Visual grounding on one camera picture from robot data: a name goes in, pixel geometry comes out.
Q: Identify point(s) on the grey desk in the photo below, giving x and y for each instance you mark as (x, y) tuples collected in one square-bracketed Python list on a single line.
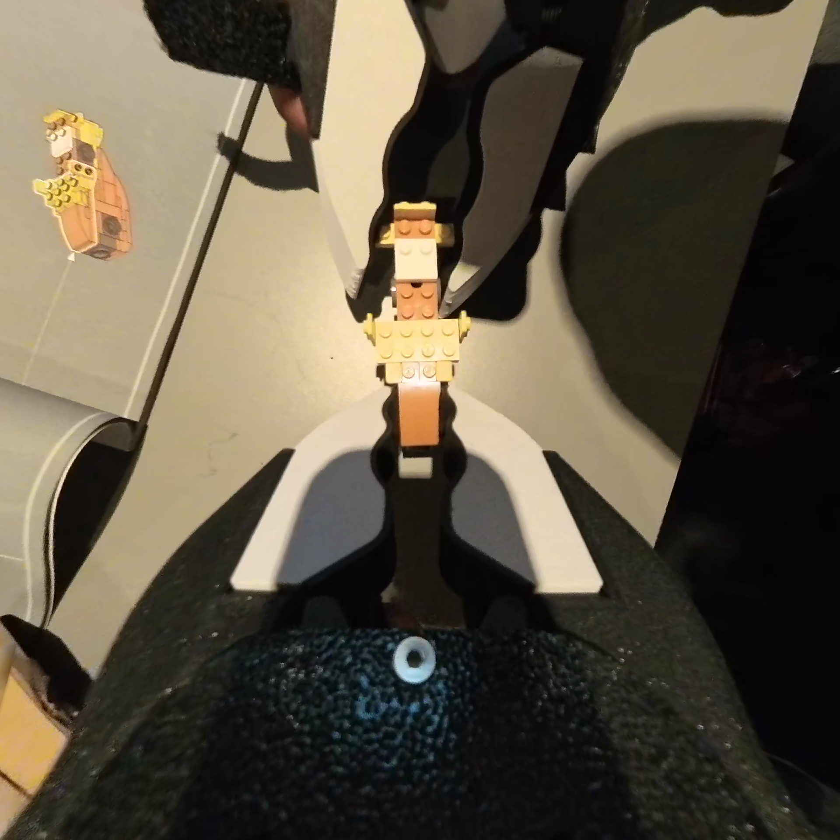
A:
[(275, 341)]

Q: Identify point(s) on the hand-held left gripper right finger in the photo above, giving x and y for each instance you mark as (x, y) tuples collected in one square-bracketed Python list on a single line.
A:
[(518, 525)]

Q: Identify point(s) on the person's right hand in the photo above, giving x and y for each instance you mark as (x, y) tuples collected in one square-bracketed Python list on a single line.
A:
[(292, 108)]

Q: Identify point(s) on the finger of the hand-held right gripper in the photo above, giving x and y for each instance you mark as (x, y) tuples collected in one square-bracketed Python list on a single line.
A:
[(354, 131), (518, 164)]

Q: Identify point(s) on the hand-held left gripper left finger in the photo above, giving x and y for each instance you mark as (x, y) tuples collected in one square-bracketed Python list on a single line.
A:
[(315, 518)]

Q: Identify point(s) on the grey instruction booklet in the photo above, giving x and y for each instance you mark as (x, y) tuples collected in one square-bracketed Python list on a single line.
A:
[(98, 262)]

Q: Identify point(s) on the orange and tan brick model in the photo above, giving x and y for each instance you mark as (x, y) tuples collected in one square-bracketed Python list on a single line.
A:
[(417, 275)]

